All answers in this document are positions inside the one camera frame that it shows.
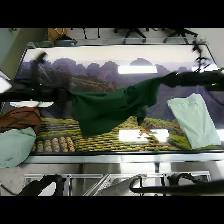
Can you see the dark green shirt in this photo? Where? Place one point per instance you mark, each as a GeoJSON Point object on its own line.
{"type": "Point", "coordinates": [106, 110]}

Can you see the black office chair base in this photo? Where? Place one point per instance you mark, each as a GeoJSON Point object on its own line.
{"type": "Point", "coordinates": [135, 32]}
{"type": "Point", "coordinates": [181, 32]}

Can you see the pale green bunched garment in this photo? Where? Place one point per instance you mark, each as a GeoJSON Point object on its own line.
{"type": "Point", "coordinates": [15, 148]}

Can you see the pale green folded garment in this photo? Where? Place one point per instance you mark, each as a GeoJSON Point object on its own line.
{"type": "Point", "coordinates": [195, 121]}

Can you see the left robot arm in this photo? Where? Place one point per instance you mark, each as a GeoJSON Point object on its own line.
{"type": "Point", "coordinates": [23, 92]}

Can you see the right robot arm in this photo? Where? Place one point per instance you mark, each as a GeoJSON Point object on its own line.
{"type": "Point", "coordinates": [195, 78]}

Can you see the brown garment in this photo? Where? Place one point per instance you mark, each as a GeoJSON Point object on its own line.
{"type": "Point", "coordinates": [20, 118]}

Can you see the silver frame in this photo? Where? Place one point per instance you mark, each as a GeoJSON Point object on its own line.
{"type": "Point", "coordinates": [100, 159]}

